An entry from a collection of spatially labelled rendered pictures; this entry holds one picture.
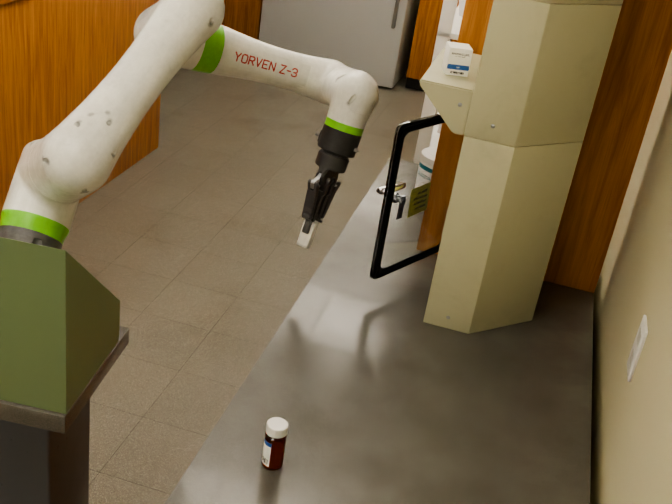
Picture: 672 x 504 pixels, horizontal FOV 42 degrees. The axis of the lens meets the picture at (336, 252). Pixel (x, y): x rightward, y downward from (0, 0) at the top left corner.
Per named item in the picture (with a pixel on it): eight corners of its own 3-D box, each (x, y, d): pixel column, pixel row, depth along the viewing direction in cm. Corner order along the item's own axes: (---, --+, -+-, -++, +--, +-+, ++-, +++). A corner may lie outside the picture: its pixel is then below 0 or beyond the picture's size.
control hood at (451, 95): (481, 96, 215) (490, 56, 211) (463, 136, 187) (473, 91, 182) (435, 86, 217) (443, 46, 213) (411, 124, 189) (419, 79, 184)
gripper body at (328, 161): (329, 147, 211) (317, 183, 213) (313, 146, 203) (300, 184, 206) (356, 158, 208) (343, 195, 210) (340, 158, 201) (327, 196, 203)
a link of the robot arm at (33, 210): (8, 217, 159) (40, 122, 164) (-11, 230, 172) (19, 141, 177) (77, 241, 165) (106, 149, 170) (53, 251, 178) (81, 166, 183)
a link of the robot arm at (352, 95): (354, 69, 194) (394, 82, 200) (329, 58, 204) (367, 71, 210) (334, 130, 197) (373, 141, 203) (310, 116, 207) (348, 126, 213)
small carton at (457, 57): (463, 70, 196) (468, 43, 193) (467, 77, 191) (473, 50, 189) (441, 67, 195) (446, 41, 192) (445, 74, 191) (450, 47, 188)
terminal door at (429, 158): (444, 249, 233) (476, 105, 215) (370, 281, 212) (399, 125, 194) (442, 248, 234) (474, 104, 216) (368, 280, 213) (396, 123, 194)
